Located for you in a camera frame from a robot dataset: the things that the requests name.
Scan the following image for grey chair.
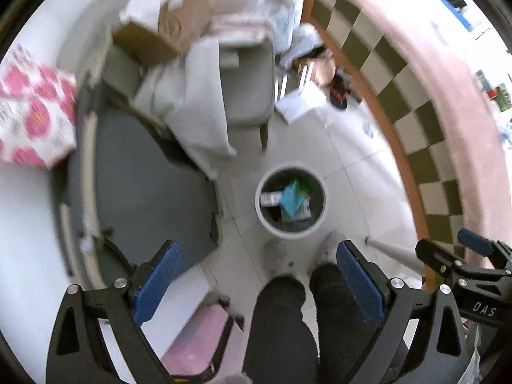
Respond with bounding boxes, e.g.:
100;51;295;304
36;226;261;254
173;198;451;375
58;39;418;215
218;35;277;153

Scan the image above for person's dark trousers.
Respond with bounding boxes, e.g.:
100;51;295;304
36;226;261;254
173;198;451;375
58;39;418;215
243;261;405;384

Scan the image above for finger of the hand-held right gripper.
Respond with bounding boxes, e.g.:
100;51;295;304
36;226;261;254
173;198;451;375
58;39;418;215
457;228;512;267
415;239;467;279

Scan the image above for pink floral box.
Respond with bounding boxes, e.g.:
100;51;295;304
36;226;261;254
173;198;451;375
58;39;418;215
0;43;79;171

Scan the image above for white fuzzy slipper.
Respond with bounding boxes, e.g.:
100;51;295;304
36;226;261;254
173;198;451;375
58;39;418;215
309;231;347;275
261;239;293;279

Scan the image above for table with pink cloth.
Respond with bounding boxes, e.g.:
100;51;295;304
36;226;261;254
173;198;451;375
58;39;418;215
306;0;505;293

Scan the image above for white draped cloth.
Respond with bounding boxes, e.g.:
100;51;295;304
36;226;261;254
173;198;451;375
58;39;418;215
133;39;239;181

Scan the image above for white round trash bin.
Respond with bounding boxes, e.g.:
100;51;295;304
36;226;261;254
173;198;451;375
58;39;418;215
255;164;327;241

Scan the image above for white table leg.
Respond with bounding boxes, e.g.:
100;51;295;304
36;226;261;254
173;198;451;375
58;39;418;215
365;236;425;275

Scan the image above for green and blue packet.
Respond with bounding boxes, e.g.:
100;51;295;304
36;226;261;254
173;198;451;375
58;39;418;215
278;179;311;214

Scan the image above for pink flat case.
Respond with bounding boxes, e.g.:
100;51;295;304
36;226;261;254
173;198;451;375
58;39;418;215
159;301;241;384

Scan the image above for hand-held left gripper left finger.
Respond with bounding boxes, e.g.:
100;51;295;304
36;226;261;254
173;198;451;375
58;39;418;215
45;239;184;384

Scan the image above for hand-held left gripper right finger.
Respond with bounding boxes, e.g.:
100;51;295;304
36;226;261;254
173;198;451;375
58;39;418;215
335;240;471;384

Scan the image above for brown cardboard box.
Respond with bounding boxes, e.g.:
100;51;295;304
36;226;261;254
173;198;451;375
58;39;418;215
111;0;213;67

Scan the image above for white paper sheets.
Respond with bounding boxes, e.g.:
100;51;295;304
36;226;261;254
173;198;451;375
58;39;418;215
274;85;329;123

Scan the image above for dark grey round panel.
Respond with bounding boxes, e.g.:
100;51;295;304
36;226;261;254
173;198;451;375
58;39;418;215
65;107;221;289

